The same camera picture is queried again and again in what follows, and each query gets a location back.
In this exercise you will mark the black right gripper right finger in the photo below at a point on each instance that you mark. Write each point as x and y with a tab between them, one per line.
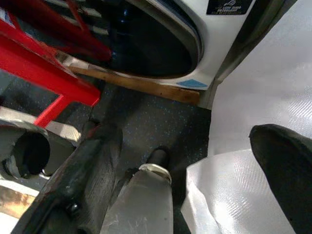
287	170

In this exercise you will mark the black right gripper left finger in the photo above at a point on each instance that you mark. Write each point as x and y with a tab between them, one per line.
73	180

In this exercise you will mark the white washing machine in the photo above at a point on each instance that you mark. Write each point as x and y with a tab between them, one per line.
217	44

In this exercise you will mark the grey round tube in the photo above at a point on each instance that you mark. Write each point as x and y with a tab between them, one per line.
29	153

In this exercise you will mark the black robot foot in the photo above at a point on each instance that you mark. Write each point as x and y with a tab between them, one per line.
159	157

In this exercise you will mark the white plastic sheet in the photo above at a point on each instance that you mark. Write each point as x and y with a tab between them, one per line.
268	78

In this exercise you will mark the wooden plank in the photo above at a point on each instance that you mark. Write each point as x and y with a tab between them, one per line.
156	88

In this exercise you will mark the blue sticker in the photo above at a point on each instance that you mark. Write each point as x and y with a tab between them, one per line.
192	83

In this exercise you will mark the dark round washer door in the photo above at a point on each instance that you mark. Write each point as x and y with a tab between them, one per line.
151	41

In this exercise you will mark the black label with white print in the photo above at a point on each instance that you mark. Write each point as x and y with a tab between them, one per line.
226	6

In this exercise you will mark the red metal frame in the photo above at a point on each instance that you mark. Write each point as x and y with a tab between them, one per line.
36	63

